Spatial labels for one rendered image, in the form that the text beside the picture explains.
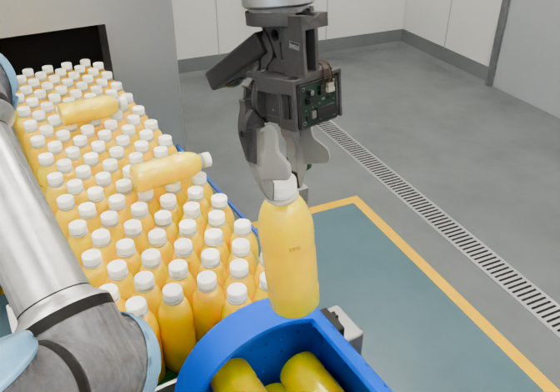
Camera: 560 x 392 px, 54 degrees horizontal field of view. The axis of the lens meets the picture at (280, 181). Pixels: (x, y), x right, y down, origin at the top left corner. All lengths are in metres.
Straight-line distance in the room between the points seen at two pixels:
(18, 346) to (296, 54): 0.37
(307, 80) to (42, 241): 0.35
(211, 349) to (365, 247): 2.21
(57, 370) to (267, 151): 0.30
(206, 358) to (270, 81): 0.44
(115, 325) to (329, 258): 2.30
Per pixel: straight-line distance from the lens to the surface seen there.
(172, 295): 1.09
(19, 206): 0.70
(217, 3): 5.25
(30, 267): 0.67
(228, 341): 0.83
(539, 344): 2.71
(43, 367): 0.58
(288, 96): 0.57
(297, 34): 0.55
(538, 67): 4.91
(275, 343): 0.95
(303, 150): 0.65
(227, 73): 0.63
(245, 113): 0.59
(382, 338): 2.53
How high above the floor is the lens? 1.83
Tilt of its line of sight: 31 degrees down
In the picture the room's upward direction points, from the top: straight up
